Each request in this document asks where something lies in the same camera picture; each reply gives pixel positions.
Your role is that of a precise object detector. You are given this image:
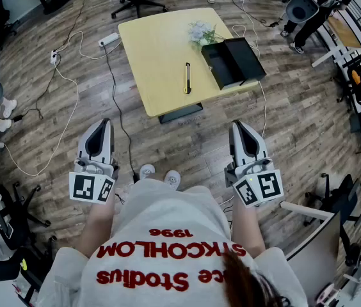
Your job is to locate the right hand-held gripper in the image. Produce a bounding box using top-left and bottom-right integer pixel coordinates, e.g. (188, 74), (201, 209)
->
(224, 120), (285, 208)

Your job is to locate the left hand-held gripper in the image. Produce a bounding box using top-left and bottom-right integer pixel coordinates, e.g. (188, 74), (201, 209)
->
(68, 118), (120, 205)

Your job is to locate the black box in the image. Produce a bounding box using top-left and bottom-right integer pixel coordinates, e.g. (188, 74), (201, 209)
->
(200, 38), (268, 91)

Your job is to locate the yellow black small knife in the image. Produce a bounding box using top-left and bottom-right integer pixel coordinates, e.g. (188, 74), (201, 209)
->
(183, 62), (193, 95)

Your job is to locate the person's left forearm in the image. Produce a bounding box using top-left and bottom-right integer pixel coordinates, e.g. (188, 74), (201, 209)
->
(76, 193), (116, 258)

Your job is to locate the person's right forearm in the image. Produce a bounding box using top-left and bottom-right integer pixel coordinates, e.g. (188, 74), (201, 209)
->
(231, 200), (266, 258)

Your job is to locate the white slipper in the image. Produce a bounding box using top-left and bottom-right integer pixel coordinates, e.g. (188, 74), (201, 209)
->
(139, 164), (156, 180)
(163, 170), (181, 191)

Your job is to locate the black table base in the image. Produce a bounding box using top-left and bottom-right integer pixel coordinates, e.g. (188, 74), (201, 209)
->
(157, 102), (204, 124)

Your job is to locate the white shirt with red print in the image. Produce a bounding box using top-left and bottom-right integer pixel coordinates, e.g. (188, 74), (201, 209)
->
(36, 177), (309, 307)

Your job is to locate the long white power strip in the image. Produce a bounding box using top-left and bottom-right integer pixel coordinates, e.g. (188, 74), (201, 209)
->
(98, 32), (120, 48)

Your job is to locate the pale artificial flower bouquet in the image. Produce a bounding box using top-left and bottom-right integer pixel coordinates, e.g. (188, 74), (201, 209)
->
(188, 20), (226, 51)

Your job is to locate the looped white cable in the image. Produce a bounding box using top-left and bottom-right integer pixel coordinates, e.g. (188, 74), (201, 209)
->
(231, 0), (268, 140)

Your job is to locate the long white cable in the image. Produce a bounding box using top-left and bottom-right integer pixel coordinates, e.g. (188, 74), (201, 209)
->
(0, 63), (81, 177)

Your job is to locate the black cable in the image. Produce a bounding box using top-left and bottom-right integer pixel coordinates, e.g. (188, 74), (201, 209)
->
(102, 42), (138, 184)

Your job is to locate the white desk frame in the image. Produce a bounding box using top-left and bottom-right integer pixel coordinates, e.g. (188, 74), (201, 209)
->
(279, 201), (341, 297)

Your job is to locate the white power strip cable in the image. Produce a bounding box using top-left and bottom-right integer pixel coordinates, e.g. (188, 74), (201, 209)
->
(57, 30), (124, 60)

